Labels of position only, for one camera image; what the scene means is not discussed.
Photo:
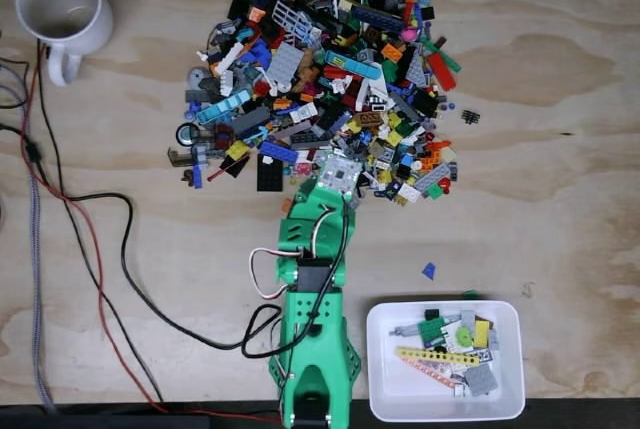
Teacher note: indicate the pink round Lego plate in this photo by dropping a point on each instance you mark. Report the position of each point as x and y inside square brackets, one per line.
[302, 169]

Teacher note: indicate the grey two-by-two Lego plate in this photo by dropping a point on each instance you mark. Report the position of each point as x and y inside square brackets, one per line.
[355, 204]

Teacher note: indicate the large black Lego plate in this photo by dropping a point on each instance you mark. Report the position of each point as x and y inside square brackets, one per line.
[269, 176]

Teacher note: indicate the blue two-by-six Lego plate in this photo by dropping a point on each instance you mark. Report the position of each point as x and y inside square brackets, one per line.
[277, 151]

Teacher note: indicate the dark grey long Lego brick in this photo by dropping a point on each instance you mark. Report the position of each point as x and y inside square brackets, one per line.
[305, 138]

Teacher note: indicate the black and red Lego piece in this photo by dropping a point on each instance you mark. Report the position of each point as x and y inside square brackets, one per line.
[232, 165]

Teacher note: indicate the navy printed Lego tile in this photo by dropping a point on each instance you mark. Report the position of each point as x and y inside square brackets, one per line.
[394, 190]

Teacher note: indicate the light blue Lego pickaxe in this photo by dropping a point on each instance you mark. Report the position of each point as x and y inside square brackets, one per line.
[257, 135]

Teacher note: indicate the yellow rounded Lego brick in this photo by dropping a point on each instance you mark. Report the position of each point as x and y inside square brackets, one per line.
[237, 149]

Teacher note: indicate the white two-by-two Lego plate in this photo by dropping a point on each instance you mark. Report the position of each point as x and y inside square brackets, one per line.
[409, 192]

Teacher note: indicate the grey long Lego slab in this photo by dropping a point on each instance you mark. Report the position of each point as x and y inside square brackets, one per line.
[250, 121]

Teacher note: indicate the yellow two-by-two Lego brick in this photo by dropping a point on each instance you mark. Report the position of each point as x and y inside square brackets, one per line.
[394, 138]

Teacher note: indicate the small green Lego plate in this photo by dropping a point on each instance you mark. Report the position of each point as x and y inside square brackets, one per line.
[434, 191]

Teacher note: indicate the grey two-by-six Lego plate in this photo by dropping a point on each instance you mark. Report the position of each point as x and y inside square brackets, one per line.
[432, 179]

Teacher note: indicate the teal long Lego piece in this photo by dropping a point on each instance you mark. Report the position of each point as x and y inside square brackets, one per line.
[222, 107]

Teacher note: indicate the small blue Lego wedge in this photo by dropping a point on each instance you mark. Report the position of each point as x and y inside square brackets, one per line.
[429, 270]

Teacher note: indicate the black Lego wheel teal hub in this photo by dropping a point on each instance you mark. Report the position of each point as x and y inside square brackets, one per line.
[186, 135]

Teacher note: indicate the large grey Lego plate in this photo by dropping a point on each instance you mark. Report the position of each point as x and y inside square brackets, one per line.
[284, 65]

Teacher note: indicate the grey long Lego axle piece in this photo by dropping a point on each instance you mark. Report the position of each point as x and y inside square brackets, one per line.
[405, 331]

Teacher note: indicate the grey round Lego piece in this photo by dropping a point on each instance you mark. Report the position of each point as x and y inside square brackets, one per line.
[196, 76]

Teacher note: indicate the grey Lego wedge plate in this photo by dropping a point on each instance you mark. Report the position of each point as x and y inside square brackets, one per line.
[416, 71]

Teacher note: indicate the orange Lego brick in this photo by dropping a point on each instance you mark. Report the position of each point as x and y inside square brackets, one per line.
[393, 52]

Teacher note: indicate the small green Lego piece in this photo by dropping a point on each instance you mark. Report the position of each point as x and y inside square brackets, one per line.
[470, 294]

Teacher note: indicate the small black Lego grille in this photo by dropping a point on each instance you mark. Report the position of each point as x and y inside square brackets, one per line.
[469, 116]

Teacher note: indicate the small grey Lego tile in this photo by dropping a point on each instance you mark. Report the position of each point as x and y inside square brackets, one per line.
[467, 319]

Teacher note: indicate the red long Lego slope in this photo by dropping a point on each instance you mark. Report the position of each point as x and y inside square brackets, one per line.
[442, 71]

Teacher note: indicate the white Lego lattice fence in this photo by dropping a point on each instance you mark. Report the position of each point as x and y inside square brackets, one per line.
[289, 16]

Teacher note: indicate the lime green Lego gear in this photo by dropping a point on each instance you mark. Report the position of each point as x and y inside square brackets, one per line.
[462, 337]

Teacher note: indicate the pink Lego ball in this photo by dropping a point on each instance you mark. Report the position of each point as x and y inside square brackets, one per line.
[409, 34]

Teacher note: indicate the white plastic bin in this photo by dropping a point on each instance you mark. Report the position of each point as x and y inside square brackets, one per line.
[400, 399]

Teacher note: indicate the small yellow Lego plate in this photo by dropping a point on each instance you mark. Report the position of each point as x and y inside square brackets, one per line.
[481, 333]

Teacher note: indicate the grey studded Lego plate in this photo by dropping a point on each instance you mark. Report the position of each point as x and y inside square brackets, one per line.
[481, 379]

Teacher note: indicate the small orange grille tile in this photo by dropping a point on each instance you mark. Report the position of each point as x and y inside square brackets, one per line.
[287, 205]

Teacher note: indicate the dark brown long brick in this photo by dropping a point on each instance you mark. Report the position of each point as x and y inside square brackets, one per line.
[289, 130]

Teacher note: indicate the blue minifigure torso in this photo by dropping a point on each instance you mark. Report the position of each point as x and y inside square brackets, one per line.
[406, 161]

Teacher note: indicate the azure printed long plate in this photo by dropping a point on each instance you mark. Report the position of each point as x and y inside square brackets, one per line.
[352, 65]

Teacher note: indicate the yellow long Technic beam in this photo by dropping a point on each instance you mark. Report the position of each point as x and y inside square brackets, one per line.
[437, 356]

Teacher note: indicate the salmon long Technic beam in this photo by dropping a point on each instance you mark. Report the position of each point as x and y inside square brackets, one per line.
[430, 370]

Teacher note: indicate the dark blue long plate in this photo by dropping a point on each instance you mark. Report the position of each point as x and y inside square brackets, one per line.
[377, 18]

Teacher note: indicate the white ceramic mug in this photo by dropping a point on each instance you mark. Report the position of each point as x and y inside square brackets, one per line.
[65, 4]

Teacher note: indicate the small camera circuit board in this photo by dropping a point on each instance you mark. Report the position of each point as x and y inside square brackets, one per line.
[340, 174]

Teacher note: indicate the brown Lego bracket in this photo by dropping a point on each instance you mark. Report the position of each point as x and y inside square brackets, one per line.
[176, 156]

